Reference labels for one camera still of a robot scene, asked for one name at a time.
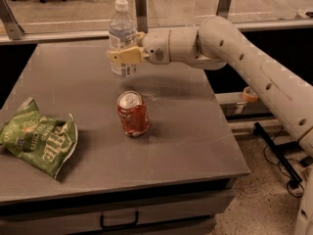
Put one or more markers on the black drawer handle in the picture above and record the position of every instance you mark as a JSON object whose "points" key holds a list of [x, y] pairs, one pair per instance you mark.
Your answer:
{"points": [[122, 221]]}

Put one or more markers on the black floor stand bar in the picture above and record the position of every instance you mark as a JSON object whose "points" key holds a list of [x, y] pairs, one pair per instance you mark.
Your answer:
{"points": [[295, 178]]}

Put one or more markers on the grey table drawer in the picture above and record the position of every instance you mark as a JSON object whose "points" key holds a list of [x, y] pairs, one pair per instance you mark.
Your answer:
{"points": [[184, 214]]}

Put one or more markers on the left metal railing bracket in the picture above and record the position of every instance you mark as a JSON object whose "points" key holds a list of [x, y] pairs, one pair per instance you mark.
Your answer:
{"points": [[13, 29]]}

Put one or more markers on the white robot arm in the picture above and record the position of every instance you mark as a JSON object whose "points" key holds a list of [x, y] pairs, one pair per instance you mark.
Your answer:
{"points": [[216, 43]]}

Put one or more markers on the clear plastic water bottle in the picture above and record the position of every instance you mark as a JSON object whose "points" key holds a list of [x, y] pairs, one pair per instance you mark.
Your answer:
{"points": [[122, 30]]}

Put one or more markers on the middle metal railing bracket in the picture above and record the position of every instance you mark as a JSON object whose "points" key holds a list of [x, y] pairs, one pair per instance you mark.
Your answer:
{"points": [[141, 15]]}

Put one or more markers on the right metal railing bracket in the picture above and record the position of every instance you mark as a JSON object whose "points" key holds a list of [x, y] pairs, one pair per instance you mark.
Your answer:
{"points": [[223, 8]]}

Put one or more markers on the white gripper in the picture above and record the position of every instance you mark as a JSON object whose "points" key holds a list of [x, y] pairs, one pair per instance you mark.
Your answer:
{"points": [[156, 47]]}

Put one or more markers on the metal railing bracket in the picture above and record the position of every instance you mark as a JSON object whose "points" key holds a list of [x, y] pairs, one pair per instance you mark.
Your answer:
{"points": [[13, 29], [223, 8], [141, 15]]}

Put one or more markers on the grey metal ledge rail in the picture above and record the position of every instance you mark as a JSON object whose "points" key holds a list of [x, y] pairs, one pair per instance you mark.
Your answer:
{"points": [[36, 38]]}

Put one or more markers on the green chip bag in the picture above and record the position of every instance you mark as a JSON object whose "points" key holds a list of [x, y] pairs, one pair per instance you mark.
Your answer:
{"points": [[43, 142]]}

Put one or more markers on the red soda can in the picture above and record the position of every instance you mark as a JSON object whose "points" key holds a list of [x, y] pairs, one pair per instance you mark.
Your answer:
{"points": [[133, 114]]}

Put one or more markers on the orange tape roll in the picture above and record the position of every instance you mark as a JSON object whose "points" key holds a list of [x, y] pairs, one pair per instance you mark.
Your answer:
{"points": [[249, 95]]}

